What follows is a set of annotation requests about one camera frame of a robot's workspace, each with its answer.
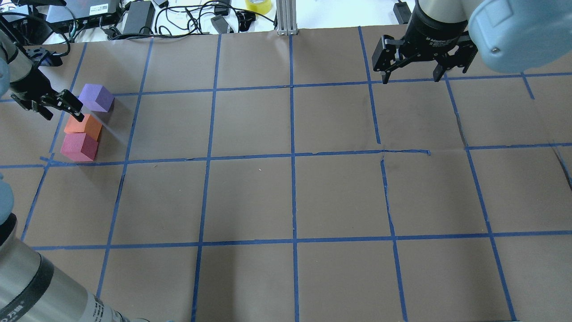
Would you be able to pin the purple foam block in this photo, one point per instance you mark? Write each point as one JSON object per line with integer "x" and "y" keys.
{"x": 96, "y": 97}

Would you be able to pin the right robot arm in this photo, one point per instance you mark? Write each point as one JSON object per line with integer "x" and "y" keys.
{"x": 509, "y": 36}

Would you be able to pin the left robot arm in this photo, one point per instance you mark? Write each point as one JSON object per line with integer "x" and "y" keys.
{"x": 32, "y": 288}

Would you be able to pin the large black power brick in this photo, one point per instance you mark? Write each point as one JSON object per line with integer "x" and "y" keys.
{"x": 139, "y": 18}

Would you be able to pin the orange foam block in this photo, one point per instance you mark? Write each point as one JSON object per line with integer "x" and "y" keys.
{"x": 89, "y": 126}

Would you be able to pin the red foam block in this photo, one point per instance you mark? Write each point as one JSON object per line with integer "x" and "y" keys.
{"x": 79, "y": 147}

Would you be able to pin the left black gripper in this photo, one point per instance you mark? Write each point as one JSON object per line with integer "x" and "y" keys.
{"x": 27, "y": 84}

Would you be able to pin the yellow tape roll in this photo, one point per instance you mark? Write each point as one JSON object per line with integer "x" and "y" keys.
{"x": 259, "y": 6}

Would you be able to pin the black power adapter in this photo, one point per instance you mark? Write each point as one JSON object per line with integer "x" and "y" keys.
{"x": 402, "y": 12}

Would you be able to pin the aluminium frame post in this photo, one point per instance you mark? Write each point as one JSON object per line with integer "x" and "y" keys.
{"x": 286, "y": 22}

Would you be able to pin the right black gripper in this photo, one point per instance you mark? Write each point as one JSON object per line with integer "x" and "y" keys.
{"x": 434, "y": 27}

